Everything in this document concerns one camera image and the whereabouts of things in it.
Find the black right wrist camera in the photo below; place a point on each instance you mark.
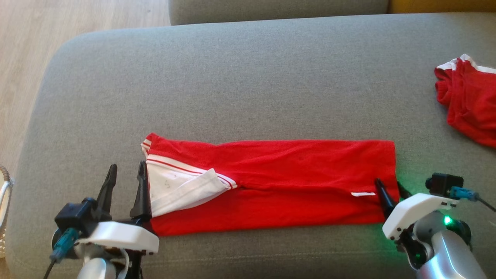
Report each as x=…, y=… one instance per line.
x=443, y=184

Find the yellow sofa back cushion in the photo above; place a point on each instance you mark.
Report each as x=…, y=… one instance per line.
x=441, y=6

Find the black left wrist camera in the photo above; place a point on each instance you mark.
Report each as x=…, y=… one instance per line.
x=75, y=215

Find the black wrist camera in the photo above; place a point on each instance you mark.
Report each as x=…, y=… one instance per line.
x=443, y=184
x=75, y=215

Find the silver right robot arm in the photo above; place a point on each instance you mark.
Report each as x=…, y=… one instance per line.
x=449, y=255

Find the cream perforated laundry basket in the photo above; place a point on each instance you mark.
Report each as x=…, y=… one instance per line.
x=4, y=209

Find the red basketball jersey white sleeves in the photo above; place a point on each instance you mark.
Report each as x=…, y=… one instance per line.
x=290, y=174

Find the red shorts white trim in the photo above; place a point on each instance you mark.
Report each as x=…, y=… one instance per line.
x=472, y=104

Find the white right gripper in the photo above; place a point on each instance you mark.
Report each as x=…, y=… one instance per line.
x=414, y=209

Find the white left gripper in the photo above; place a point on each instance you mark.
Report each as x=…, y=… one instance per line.
x=120, y=234

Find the grey sofa seat cushion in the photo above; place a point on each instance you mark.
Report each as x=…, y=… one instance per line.
x=271, y=11

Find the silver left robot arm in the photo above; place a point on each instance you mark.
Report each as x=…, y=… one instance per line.
x=97, y=269

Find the large grey sofa ottoman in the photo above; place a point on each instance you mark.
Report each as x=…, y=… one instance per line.
x=232, y=77

